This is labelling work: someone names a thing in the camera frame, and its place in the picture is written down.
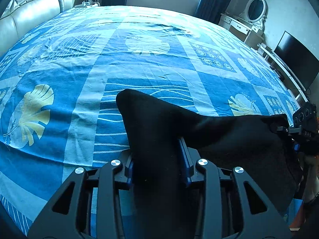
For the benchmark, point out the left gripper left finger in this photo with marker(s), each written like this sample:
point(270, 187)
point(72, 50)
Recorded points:
point(68, 213)

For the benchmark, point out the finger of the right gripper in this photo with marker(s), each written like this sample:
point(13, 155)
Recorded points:
point(282, 129)

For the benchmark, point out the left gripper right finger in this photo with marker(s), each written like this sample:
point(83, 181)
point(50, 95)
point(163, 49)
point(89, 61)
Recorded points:
point(231, 204)

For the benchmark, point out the black pants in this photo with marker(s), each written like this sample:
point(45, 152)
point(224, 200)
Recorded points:
point(166, 206)

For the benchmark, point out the right hand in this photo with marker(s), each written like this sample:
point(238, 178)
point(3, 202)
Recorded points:
point(311, 186)

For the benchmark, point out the white tv stand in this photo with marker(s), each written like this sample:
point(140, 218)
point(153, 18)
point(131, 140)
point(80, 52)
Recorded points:
point(290, 81)

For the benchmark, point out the black flat television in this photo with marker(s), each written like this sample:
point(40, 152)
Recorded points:
point(299, 59)

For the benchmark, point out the white dressing table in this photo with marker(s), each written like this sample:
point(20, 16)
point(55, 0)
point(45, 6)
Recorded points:
point(251, 35)

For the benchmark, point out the oval vanity mirror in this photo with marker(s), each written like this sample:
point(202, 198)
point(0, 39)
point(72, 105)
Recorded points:
point(255, 13)

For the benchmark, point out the blue patterned bed sheet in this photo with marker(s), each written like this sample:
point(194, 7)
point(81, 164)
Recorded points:
point(59, 84)

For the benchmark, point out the cream leather headboard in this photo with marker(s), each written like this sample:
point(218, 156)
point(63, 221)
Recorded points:
point(21, 16)

